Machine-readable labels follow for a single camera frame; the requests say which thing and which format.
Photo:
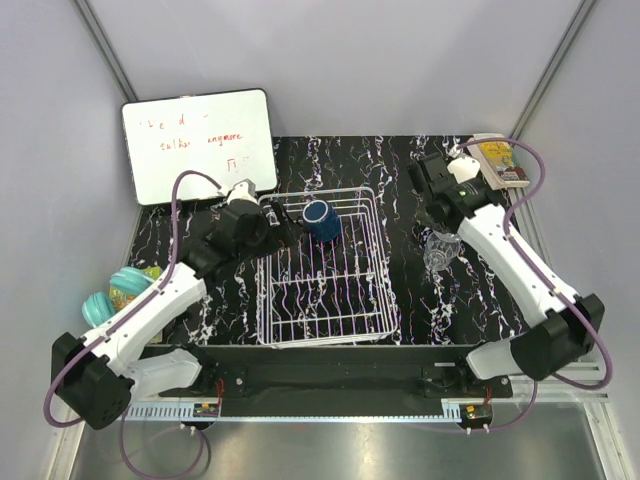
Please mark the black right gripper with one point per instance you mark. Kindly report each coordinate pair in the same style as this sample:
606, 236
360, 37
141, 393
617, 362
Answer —
444, 228

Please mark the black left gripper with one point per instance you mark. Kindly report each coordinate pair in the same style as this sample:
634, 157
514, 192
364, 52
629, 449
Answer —
289, 232

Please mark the clear glass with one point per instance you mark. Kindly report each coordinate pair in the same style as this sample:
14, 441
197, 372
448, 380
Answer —
445, 237
439, 255

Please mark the dark blue ceramic mug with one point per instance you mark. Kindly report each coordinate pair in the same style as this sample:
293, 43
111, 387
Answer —
321, 221

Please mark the white wire dish rack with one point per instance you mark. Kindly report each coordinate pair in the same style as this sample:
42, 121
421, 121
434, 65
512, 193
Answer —
316, 294

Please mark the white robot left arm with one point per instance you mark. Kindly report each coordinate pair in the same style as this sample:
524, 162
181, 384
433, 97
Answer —
99, 374

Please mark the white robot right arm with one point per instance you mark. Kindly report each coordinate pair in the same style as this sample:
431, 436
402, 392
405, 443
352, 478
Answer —
561, 322

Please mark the yellow paperback book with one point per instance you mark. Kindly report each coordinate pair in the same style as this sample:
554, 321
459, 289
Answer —
498, 163

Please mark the white dry-erase board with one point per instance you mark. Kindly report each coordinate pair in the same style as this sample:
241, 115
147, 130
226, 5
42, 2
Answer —
226, 136

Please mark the teal headphones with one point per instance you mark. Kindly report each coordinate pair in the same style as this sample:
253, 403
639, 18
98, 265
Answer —
98, 308

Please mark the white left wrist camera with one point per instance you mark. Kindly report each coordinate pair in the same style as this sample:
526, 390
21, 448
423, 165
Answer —
244, 190

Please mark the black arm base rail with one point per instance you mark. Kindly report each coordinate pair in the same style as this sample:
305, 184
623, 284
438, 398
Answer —
346, 381

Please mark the white slotted cable duct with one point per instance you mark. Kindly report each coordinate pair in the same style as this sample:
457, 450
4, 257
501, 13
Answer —
173, 411

